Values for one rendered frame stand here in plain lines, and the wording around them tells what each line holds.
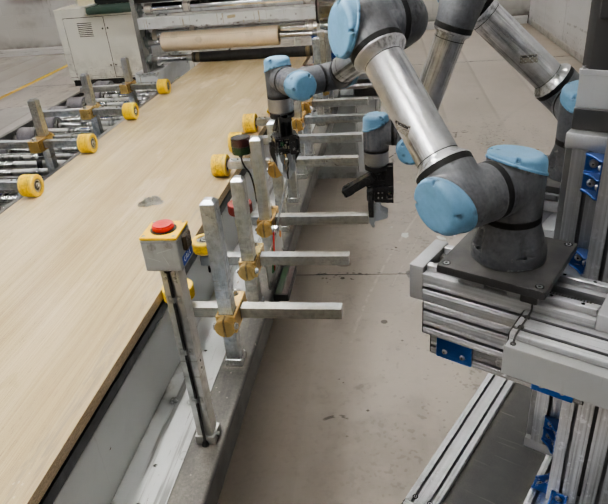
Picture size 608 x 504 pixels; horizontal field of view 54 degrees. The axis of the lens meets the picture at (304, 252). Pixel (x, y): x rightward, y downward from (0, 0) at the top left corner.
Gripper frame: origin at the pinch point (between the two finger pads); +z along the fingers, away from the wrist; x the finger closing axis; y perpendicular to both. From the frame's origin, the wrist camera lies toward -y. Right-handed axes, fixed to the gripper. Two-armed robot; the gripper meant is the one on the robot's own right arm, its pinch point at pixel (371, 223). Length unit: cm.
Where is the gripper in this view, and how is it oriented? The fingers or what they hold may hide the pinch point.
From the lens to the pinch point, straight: 192.2
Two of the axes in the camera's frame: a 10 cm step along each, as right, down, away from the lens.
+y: 9.9, 0.0, -1.6
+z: 0.8, 8.7, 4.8
